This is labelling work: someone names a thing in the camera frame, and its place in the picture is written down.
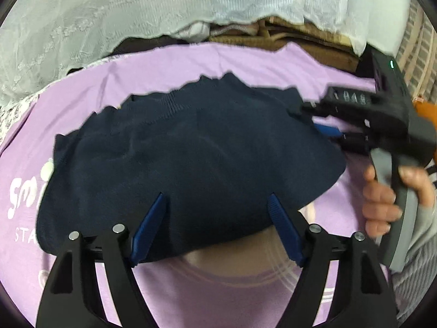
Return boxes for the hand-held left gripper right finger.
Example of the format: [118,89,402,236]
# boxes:
[267,193,399,328]

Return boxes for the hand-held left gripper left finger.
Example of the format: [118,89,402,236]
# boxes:
[36,192,168,328]

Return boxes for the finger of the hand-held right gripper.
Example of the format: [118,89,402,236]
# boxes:
[300,102,370,127]
[313,124,373,155]

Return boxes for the navy knit cardigan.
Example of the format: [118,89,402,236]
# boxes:
[36,72,348,264]

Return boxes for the person's right forearm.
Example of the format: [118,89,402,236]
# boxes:
[391,203,437,326]

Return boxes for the person's right hand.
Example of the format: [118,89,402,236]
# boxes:
[361,165,437,239]

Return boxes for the orange garment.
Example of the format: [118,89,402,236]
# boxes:
[412,97,437,162]

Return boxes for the checked curtain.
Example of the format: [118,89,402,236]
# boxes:
[392,0,437,110]

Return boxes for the brown folded fabric pile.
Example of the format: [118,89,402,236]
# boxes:
[208,15,362,73]

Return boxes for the purple printed blanket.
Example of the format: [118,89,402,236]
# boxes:
[0,43,410,328]

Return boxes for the white plastic bag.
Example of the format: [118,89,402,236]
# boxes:
[173,21,211,40]

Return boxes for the floral bed sheet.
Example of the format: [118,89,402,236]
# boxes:
[0,57,110,149]

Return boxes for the white lace cloth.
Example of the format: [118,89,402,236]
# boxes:
[0,0,414,110]

